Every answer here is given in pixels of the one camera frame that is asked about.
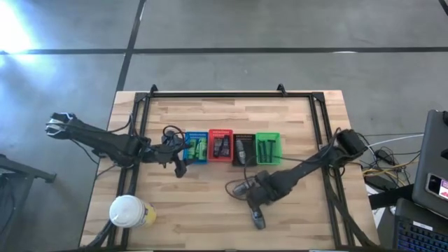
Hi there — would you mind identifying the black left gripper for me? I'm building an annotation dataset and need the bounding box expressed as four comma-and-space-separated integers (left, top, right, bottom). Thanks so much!
160, 128, 195, 178

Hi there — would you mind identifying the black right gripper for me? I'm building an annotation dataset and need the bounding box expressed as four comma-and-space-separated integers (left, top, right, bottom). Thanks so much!
246, 170, 278, 221

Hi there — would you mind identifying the blue plastic basket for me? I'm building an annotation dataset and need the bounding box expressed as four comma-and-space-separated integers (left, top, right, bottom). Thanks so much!
183, 131, 210, 165

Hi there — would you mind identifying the red plastic basket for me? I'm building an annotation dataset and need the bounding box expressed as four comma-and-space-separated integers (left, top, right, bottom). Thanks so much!
207, 129, 235, 163

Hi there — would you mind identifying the black plastic basket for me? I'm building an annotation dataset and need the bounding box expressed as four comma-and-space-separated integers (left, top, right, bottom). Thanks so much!
232, 132, 257, 167

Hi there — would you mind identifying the green plastic basket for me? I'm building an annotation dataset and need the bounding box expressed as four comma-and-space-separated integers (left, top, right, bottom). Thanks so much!
255, 132, 284, 166

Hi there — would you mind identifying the white-lidded yellow wipes canister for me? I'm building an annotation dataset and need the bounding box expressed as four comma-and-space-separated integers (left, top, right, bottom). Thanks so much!
108, 195, 158, 229

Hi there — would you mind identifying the black power brick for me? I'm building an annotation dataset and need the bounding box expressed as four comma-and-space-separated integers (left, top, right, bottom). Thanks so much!
363, 174, 389, 190

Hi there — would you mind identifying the black power adapter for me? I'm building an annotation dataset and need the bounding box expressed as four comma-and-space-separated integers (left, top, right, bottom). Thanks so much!
374, 148, 396, 165

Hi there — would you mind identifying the laptop with backlit keyboard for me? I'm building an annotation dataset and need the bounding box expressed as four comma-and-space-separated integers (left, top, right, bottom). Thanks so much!
391, 198, 448, 252

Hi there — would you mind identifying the black metal stand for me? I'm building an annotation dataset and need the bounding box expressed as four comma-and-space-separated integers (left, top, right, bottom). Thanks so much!
0, 153, 57, 252

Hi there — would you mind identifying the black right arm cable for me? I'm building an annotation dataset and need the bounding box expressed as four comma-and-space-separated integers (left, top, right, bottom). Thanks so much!
225, 139, 337, 201

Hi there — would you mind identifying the black metal table frame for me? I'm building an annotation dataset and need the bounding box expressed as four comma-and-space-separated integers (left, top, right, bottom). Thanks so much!
106, 83, 381, 250

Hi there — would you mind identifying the yellow cable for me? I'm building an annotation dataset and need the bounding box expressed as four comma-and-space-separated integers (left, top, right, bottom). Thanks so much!
362, 162, 418, 179

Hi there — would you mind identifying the black strap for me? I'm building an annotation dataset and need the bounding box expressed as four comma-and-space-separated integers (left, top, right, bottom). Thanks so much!
368, 183, 416, 210

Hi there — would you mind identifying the white cable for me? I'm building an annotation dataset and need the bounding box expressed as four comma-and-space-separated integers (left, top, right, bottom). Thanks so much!
370, 134, 425, 146

